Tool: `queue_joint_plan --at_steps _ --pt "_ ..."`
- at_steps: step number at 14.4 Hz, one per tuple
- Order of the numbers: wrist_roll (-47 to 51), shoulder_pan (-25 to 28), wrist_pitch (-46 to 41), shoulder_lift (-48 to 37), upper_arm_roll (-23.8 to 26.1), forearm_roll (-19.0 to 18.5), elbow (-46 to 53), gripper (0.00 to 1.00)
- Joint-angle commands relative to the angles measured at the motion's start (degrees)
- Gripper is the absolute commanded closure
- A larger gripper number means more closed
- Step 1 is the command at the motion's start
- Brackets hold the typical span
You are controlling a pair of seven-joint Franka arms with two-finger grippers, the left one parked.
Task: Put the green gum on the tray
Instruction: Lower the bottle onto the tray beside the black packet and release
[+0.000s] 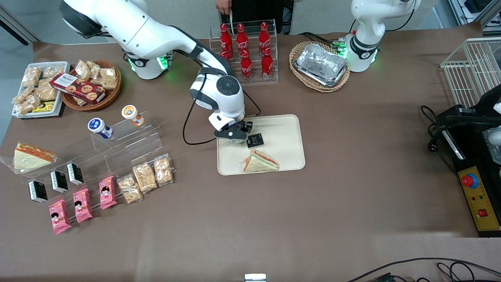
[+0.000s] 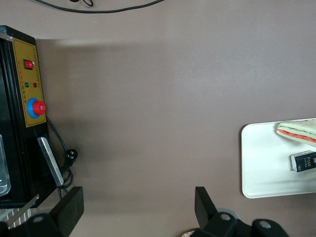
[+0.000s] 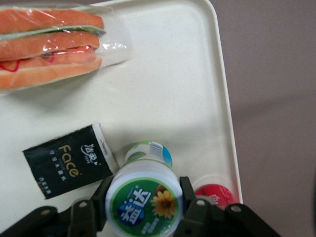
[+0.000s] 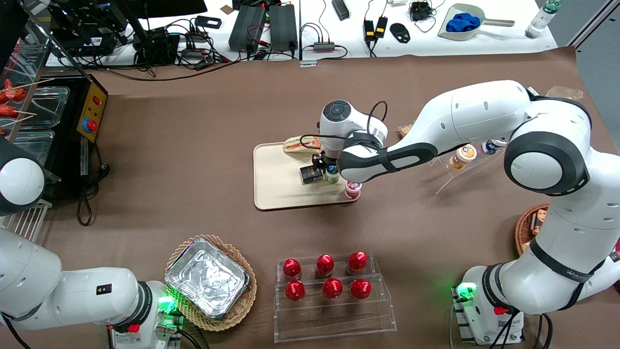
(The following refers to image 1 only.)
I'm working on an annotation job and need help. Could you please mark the beige plastic tray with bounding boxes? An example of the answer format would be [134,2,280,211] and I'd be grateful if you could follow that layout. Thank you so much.
[216,114,306,176]

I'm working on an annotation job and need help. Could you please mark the orange gum bottle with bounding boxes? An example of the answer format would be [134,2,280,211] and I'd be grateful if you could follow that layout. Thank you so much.
[121,105,146,127]

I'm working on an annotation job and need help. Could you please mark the blue gum bottle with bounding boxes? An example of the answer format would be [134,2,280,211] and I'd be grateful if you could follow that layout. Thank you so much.
[87,118,114,138]

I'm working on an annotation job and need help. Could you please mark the small black carton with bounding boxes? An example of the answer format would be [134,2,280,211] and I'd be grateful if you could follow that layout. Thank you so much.
[246,133,265,150]
[28,180,49,204]
[66,164,85,186]
[50,170,69,193]

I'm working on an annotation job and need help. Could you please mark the wrapped triangle sandwich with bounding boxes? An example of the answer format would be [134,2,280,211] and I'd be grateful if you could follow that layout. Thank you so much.
[0,142,58,175]
[239,149,280,174]

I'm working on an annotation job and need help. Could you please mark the clear acrylic bottle rack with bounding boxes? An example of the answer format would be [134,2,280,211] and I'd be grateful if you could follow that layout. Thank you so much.
[208,19,279,88]

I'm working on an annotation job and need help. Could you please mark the red cola bottle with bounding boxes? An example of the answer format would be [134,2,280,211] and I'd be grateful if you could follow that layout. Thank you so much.
[219,23,234,60]
[236,23,250,55]
[258,22,271,52]
[240,49,254,82]
[261,47,274,80]

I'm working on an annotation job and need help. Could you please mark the clear cracker packet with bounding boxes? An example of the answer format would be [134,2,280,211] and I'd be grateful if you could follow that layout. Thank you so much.
[152,155,174,186]
[117,174,144,204]
[132,162,158,194]

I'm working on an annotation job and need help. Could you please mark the light openwork wicker basket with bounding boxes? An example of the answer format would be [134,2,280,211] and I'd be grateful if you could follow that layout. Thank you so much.
[289,41,351,93]

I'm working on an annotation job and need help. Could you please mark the silver foil containers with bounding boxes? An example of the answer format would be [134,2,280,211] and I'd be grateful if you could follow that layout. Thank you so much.
[294,43,349,87]

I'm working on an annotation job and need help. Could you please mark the clear acrylic stepped stand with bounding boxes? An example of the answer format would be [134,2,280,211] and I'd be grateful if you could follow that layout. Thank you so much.
[23,111,164,185]

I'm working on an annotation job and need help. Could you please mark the person in dark clothes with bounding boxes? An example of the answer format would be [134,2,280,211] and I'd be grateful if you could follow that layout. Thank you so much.
[217,0,293,36]

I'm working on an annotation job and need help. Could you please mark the brown wicker basket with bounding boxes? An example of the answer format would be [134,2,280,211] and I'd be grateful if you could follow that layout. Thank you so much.
[61,60,122,112]

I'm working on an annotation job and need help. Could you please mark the pink snack packet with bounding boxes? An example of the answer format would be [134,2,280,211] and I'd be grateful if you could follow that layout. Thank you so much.
[98,175,118,210]
[48,199,72,235]
[72,188,94,224]

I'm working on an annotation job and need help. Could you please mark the red cookie box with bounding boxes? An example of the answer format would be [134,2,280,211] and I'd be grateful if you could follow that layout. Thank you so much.
[49,73,106,105]

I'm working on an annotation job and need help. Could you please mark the white plastic bin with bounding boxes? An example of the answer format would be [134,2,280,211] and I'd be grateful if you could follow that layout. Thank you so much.
[11,61,71,119]

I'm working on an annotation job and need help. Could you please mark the yellow snack packet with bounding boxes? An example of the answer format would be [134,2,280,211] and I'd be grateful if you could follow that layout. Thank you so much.
[31,101,56,114]

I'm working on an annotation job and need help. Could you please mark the black sealing machine yellow panel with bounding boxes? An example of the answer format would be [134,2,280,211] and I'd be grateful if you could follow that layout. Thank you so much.
[436,84,501,238]

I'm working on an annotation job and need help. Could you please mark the dark metal bar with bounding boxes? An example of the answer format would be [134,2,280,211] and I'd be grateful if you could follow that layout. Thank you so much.
[0,7,40,46]

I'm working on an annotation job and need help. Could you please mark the translucent plastic container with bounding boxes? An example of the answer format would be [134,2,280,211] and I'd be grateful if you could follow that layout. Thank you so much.
[483,131,501,164]

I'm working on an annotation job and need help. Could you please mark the metal shelf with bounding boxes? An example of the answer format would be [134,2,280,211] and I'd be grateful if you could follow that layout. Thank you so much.
[447,0,501,38]

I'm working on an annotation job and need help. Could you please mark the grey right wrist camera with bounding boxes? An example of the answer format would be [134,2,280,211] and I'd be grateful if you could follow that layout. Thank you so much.
[214,128,248,142]

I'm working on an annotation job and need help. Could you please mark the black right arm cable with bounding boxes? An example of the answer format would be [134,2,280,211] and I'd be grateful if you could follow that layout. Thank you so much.
[182,72,262,146]

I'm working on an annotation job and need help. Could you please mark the black left base cable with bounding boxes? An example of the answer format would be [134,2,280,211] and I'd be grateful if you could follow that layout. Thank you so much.
[299,31,350,52]

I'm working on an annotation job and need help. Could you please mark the black machine power cable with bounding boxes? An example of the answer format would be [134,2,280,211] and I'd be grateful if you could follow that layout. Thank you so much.
[420,105,459,174]

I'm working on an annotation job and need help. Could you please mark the long black cable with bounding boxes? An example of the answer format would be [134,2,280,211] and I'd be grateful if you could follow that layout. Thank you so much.
[346,257,501,282]

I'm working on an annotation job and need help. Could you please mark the white wire rack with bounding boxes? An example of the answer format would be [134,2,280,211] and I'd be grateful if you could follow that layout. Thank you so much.
[440,37,501,109]

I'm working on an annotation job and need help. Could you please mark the looped black cable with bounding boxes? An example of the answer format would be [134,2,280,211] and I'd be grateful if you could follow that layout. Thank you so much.
[436,261,501,282]

